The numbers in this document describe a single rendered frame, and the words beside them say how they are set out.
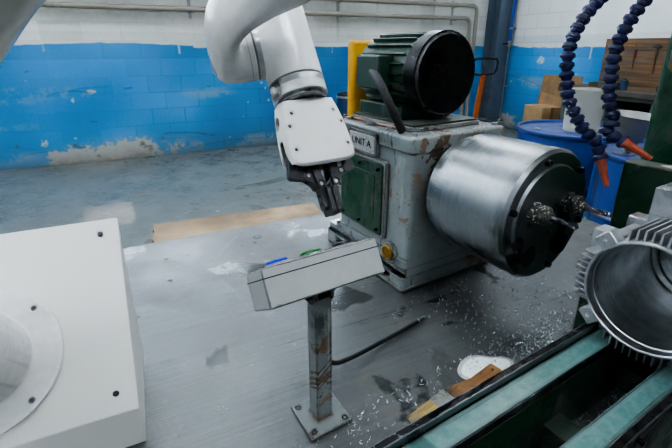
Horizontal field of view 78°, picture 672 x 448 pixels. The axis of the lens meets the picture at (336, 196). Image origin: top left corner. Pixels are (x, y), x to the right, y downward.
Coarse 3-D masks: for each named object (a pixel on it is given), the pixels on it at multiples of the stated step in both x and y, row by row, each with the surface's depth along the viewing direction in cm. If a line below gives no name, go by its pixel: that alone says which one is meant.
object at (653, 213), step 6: (660, 186) 60; (666, 186) 60; (660, 192) 59; (666, 192) 58; (654, 198) 60; (660, 198) 59; (666, 198) 58; (654, 204) 60; (660, 204) 59; (666, 204) 58; (654, 210) 60; (660, 210) 59; (666, 210) 59; (648, 216) 61; (654, 216) 60; (660, 216) 59; (666, 216) 59
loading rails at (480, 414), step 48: (576, 336) 62; (480, 384) 53; (528, 384) 54; (576, 384) 60; (624, 384) 68; (432, 432) 48; (480, 432) 48; (528, 432) 56; (576, 432) 56; (624, 432) 47
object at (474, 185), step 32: (448, 160) 82; (480, 160) 77; (512, 160) 73; (544, 160) 71; (576, 160) 76; (448, 192) 80; (480, 192) 74; (512, 192) 70; (544, 192) 73; (576, 192) 79; (448, 224) 82; (480, 224) 74; (512, 224) 72; (544, 224) 71; (480, 256) 80; (512, 256) 75; (544, 256) 80
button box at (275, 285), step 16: (368, 240) 57; (304, 256) 53; (320, 256) 54; (336, 256) 55; (352, 256) 56; (368, 256) 57; (256, 272) 51; (272, 272) 50; (288, 272) 51; (304, 272) 52; (320, 272) 53; (336, 272) 54; (352, 272) 55; (368, 272) 56; (256, 288) 52; (272, 288) 50; (288, 288) 51; (304, 288) 52; (320, 288) 52; (256, 304) 54; (272, 304) 49
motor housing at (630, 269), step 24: (624, 240) 57; (648, 240) 55; (600, 264) 62; (624, 264) 67; (648, 264) 71; (600, 288) 64; (624, 288) 66; (648, 288) 69; (600, 312) 62; (624, 312) 64; (648, 312) 65; (624, 336) 60; (648, 336) 60
